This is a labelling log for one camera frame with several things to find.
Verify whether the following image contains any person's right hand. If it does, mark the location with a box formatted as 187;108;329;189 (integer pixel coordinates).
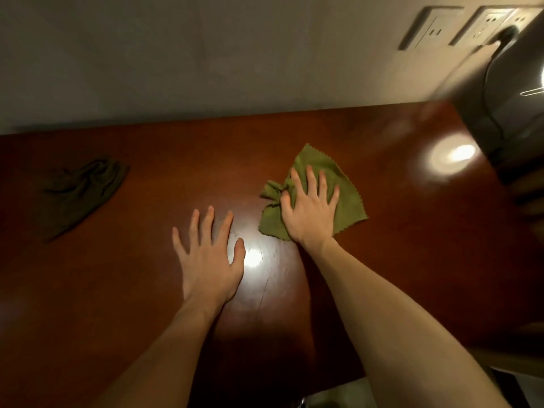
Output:
280;165;341;250

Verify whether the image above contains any person's left hand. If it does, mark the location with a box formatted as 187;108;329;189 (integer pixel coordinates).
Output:
172;205;246;310

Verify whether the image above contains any green microfibre cloth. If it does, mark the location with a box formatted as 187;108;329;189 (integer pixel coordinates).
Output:
258;143;369;241

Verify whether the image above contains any person's left forearm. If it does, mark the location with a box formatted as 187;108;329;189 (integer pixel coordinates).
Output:
88;295;223;408

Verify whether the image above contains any person's right forearm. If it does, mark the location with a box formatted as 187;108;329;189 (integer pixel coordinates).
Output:
301;238;512;408

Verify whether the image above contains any dark green crumpled cloth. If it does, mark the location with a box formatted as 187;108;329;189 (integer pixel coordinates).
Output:
35;157;131;243

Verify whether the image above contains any black kettle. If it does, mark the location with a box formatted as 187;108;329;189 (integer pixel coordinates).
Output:
429;8;544;166

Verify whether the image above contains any black power plug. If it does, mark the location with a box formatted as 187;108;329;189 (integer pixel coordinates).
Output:
484;25;520;49

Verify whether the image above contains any white wall socket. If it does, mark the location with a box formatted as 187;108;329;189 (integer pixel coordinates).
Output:
450;5;541;48
399;6;465;51

